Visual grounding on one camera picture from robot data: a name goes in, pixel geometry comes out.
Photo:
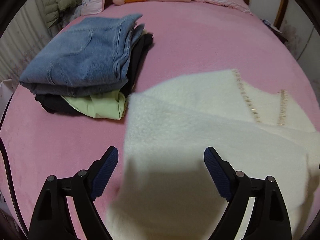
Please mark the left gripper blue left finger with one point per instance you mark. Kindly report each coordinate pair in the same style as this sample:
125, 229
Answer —
87, 185

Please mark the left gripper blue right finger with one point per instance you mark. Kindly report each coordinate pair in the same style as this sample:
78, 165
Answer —
235, 189

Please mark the white fluffy cardigan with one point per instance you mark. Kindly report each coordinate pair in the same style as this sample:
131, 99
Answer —
177, 133

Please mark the folded light green garment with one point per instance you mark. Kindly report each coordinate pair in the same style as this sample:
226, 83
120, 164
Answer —
110, 105

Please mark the floral wardrobe door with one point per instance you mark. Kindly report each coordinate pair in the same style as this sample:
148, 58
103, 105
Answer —
302, 38

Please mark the white curtain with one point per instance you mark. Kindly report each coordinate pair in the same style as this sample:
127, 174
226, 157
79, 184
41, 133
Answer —
25, 36

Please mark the folded black garment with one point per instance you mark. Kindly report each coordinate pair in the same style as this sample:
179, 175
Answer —
56, 104

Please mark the dark wooden nightstand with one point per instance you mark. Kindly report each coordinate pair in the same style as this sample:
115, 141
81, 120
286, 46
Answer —
279, 34

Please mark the items on nightstand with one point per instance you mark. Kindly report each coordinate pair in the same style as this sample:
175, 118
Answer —
268, 24

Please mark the folded blue jeans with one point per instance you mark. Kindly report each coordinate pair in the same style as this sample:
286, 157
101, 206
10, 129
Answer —
87, 58

